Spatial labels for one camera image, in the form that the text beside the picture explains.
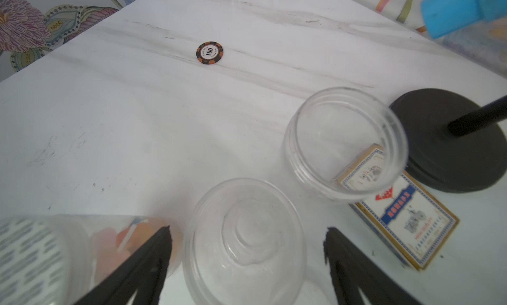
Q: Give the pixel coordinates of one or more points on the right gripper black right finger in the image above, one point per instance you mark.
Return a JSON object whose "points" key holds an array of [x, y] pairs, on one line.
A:
{"points": [[354, 276]]}

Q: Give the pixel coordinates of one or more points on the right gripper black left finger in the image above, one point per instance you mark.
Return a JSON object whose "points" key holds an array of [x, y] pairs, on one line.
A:
{"points": [[140, 279]]}

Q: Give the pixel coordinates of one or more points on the clear plastic jar lid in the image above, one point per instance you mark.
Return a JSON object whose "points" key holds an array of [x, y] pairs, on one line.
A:
{"points": [[244, 244]]}

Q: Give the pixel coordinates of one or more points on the clear jar with candies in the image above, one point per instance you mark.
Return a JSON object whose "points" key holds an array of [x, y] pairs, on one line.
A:
{"points": [[342, 145]]}

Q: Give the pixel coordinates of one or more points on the small clear jar of candies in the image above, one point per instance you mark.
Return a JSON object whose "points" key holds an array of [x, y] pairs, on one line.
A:
{"points": [[57, 259]]}

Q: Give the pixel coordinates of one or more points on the playing card box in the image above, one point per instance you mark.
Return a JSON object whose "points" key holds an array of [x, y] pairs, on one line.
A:
{"points": [[409, 220]]}

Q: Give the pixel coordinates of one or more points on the black microphone stand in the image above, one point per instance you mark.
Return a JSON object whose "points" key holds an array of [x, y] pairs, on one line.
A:
{"points": [[455, 145]]}

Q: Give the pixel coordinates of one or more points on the blue microphone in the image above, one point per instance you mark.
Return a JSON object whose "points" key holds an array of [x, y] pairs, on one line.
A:
{"points": [[441, 17]]}

